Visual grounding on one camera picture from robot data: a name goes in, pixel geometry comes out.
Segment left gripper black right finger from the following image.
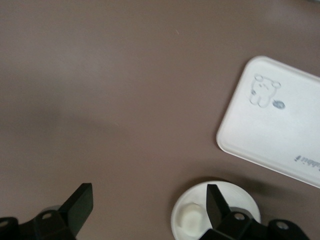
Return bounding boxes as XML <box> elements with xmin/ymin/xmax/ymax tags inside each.
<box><xmin>199</xmin><ymin>184</ymin><xmax>310</xmax><ymax>240</ymax></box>

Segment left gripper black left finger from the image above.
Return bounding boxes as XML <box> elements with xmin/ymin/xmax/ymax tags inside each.
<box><xmin>0</xmin><ymin>182</ymin><xmax>95</xmax><ymax>240</ymax></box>

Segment small white steamed bun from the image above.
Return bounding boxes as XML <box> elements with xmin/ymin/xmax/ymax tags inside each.
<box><xmin>178</xmin><ymin>202</ymin><xmax>209</xmax><ymax>234</ymax></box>

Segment round cream plate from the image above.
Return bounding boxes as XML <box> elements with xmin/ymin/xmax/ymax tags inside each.
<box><xmin>170</xmin><ymin>180</ymin><xmax>262</xmax><ymax>240</ymax></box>

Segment cream rabbit print tray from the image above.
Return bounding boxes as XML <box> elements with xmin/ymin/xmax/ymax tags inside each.
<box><xmin>215</xmin><ymin>55</ymin><xmax>320</xmax><ymax>189</ymax></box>

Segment brown table cover mat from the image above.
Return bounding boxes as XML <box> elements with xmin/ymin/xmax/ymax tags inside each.
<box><xmin>0</xmin><ymin>0</ymin><xmax>320</xmax><ymax>240</ymax></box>

